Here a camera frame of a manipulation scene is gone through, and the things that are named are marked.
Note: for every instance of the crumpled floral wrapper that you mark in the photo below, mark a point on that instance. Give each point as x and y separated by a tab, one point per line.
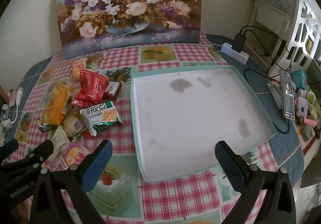
3	118

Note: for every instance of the white power strip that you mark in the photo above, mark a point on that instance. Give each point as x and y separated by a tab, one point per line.
235	53

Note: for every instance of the pink fruit-print snack packet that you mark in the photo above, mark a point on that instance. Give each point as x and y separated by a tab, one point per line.
72	153

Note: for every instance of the small dark red candy packet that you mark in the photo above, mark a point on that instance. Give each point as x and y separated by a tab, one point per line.
112	90

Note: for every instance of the green and white cracker packet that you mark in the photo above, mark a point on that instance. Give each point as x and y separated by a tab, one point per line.
102	116

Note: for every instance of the smartphone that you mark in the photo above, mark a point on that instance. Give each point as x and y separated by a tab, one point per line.
288	93

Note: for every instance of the red flower-print snack packet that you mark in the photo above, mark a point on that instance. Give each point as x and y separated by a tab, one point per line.
91	86

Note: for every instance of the black charger plug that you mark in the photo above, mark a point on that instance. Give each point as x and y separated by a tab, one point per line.
240	42

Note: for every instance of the teal shallow cardboard box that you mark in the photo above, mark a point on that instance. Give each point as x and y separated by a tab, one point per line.
188	113

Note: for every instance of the pink tube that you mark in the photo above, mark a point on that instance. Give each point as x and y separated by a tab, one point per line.
12	96

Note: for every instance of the white phone stand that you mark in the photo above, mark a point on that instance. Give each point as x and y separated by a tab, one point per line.
274	93

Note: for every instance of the checkered printed tablecloth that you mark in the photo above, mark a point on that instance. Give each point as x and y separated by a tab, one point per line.
160	59

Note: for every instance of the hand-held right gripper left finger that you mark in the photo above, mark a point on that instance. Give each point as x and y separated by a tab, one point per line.
97	166

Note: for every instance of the white patterned snack packet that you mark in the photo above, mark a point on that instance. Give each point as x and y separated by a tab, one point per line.
60	138

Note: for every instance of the clear white bun packet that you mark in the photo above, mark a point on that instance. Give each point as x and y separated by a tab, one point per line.
74	123

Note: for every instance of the floral canvas painting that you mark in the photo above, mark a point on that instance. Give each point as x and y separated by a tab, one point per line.
125	13

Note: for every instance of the beige roll cake packet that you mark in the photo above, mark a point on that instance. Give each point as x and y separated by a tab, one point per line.
76	71

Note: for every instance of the small teal pouch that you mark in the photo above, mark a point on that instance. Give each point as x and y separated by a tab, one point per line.
299	79

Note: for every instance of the white lattice cabinet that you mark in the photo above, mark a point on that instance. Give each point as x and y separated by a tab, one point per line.
301	33

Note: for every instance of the dark teal panel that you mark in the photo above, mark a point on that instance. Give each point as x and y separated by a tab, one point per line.
2	95

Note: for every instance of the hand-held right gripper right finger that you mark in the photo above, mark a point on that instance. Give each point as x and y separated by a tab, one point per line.
228	166

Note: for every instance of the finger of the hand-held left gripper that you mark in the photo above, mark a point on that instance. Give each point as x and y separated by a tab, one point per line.
8	150
41	153

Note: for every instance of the yellow snack packet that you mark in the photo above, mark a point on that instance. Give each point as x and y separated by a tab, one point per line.
56	103

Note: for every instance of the pile of small toiletries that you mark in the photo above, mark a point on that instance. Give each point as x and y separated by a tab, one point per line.
308	113

